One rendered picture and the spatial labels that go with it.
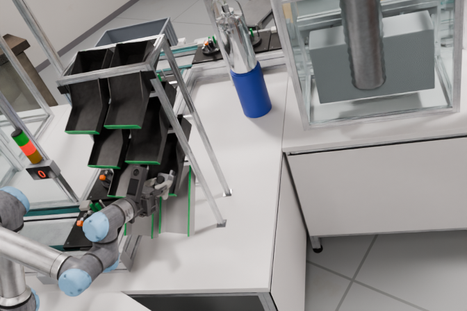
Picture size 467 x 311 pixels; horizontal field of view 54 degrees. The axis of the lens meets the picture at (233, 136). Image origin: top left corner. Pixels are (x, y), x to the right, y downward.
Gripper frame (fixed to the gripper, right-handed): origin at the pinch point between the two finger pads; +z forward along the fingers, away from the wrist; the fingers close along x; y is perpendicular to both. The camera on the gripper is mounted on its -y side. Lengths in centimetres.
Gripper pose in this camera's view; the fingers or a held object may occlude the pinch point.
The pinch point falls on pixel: (163, 179)
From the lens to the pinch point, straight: 163.5
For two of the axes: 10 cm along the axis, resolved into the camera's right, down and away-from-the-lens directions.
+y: 0.3, 9.5, 3.2
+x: 8.8, 1.3, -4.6
